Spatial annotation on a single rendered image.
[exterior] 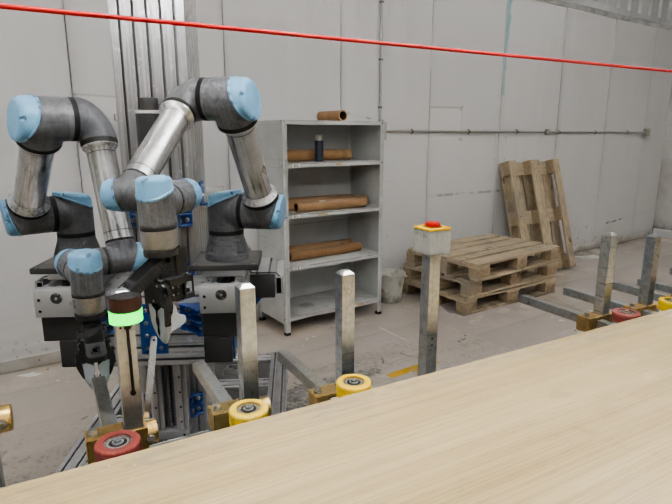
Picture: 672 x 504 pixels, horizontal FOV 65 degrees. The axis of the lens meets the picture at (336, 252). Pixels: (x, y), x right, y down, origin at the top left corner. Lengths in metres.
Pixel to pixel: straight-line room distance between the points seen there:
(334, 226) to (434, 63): 1.79
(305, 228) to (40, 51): 2.17
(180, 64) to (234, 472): 1.41
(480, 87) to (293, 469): 4.99
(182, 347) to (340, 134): 2.93
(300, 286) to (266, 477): 3.55
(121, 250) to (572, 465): 1.16
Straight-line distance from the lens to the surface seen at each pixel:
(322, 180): 4.40
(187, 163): 1.97
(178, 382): 2.09
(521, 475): 1.00
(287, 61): 4.27
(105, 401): 1.36
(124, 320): 1.05
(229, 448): 1.04
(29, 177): 1.72
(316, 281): 4.51
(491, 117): 5.78
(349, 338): 1.31
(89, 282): 1.39
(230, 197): 1.77
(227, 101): 1.48
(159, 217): 1.14
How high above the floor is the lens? 1.45
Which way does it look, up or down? 12 degrees down
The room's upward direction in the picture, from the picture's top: straight up
